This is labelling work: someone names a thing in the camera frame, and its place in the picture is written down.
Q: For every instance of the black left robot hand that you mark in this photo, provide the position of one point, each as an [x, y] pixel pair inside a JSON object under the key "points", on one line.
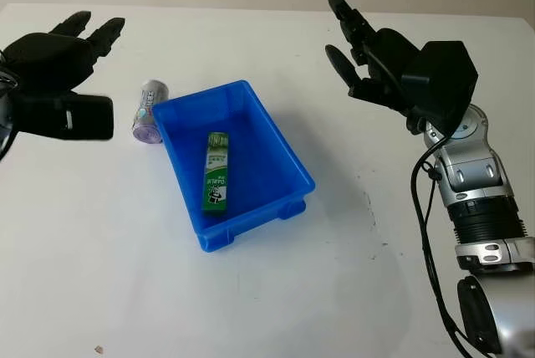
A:
{"points": [[50, 61]]}

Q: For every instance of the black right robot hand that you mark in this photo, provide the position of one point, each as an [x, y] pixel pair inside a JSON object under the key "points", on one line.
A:
{"points": [[388, 65]]}

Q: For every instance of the purple-capped silver can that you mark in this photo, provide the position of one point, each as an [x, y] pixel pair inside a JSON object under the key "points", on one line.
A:
{"points": [[146, 132]]}

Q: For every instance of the green rectangular carton box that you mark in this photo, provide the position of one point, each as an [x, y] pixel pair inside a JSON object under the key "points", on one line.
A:
{"points": [[216, 182]]}

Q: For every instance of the blue plastic tray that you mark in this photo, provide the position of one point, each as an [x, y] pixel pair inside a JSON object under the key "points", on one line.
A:
{"points": [[259, 157]]}

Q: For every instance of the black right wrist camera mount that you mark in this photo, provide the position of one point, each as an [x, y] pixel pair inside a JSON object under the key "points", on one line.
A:
{"points": [[443, 78]]}

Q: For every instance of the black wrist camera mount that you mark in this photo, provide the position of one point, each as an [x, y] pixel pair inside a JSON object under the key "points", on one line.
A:
{"points": [[443, 78], [83, 119]]}

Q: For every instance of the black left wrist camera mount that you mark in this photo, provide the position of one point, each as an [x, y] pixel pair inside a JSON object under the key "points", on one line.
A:
{"points": [[83, 119]]}

